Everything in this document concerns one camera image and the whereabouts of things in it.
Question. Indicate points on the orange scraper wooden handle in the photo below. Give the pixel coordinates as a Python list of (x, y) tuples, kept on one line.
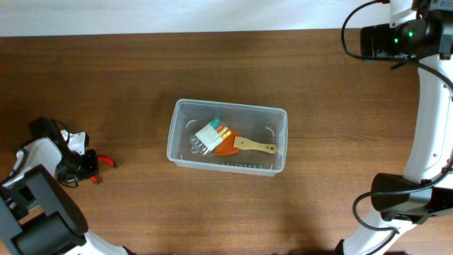
[(235, 143)]

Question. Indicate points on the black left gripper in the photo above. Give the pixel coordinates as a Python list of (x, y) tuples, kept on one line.
[(91, 167)]

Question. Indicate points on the red handled pliers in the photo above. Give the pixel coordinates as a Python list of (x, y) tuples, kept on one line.
[(96, 179)]

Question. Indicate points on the orange socket bit rail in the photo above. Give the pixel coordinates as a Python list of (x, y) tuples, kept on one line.
[(252, 166)]

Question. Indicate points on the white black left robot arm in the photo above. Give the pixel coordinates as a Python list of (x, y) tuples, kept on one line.
[(37, 214)]

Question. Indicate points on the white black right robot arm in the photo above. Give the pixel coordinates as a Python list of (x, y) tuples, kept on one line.
[(419, 33)]

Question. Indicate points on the clear case coloured bits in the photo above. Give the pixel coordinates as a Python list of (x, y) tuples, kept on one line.
[(207, 139)]

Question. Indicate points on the clear plastic container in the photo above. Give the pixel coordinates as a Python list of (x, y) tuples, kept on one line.
[(260, 124)]

